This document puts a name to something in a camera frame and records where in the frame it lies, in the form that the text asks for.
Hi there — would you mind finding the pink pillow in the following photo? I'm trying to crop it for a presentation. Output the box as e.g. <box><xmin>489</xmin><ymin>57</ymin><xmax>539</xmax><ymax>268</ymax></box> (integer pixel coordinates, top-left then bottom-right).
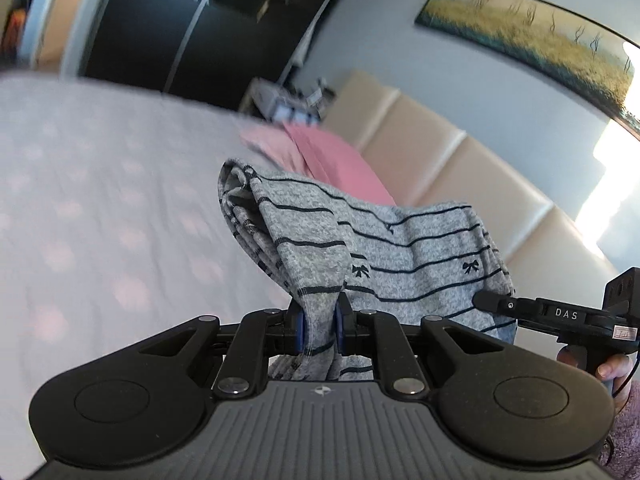
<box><xmin>239</xmin><ymin>121</ymin><xmax>399</xmax><ymax>207</ymax></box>

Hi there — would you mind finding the beige padded headboard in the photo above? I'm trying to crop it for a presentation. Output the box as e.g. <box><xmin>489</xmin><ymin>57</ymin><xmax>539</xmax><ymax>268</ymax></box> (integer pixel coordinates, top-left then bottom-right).
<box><xmin>322</xmin><ymin>70</ymin><xmax>622</xmax><ymax>307</ymax></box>

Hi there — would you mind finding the person's right hand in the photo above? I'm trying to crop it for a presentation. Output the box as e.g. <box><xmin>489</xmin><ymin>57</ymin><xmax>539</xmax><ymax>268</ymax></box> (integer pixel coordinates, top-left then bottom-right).
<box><xmin>556</xmin><ymin>347</ymin><xmax>632</xmax><ymax>414</ymax></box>

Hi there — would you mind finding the black sliding wardrobe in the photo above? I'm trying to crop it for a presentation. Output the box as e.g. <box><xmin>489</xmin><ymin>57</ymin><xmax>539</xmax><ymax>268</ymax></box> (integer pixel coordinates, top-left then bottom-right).
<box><xmin>60</xmin><ymin>0</ymin><xmax>362</xmax><ymax>111</ymax></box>

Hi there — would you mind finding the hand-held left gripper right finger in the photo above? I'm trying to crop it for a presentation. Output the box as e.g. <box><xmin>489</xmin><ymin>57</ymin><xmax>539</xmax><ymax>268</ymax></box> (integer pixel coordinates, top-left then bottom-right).
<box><xmin>334</xmin><ymin>292</ymin><xmax>507</xmax><ymax>398</ymax></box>

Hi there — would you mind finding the white nightstand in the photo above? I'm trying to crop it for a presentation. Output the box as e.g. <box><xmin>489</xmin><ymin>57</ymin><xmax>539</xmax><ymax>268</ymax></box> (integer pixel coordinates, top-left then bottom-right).
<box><xmin>240</xmin><ymin>77</ymin><xmax>337</xmax><ymax>127</ymax></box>

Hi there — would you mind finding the grey striped bow-print garment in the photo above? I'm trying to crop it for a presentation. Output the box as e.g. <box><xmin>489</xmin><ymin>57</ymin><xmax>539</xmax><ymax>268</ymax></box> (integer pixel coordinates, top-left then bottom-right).
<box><xmin>217</xmin><ymin>158</ymin><xmax>519</xmax><ymax>382</ymax></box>

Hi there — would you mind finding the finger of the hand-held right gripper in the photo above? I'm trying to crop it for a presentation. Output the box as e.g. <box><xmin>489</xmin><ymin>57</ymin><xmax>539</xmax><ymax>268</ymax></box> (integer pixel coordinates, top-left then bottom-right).
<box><xmin>472</xmin><ymin>290</ymin><xmax>541</xmax><ymax>332</ymax></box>

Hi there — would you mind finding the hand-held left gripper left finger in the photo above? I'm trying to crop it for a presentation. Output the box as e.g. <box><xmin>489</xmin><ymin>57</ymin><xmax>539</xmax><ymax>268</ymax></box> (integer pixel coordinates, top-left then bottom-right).
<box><xmin>140</xmin><ymin>305</ymin><xmax>306</xmax><ymax>399</ymax></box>

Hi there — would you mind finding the landscape wall painting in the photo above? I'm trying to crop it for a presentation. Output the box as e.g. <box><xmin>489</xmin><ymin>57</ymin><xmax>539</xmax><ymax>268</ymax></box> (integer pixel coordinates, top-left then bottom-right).
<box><xmin>414</xmin><ymin>0</ymin><xmax>640</xmax><ymax>142</ymax></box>

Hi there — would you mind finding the person's right forearm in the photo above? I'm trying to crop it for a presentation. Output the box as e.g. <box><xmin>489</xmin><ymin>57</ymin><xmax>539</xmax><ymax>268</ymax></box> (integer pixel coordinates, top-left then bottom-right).
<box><xmin>602</xmin><ymin>380</ymin><xmax>640</xmax><ymax>480</ymax></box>

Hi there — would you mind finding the grey pink-dotted bed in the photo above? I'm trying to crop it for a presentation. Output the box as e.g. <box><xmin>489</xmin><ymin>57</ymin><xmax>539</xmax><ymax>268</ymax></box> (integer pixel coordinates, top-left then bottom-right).
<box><xmin>0</xmin><ymin>72</ymin><xmax>282</xmax><ymax>476</ymax></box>

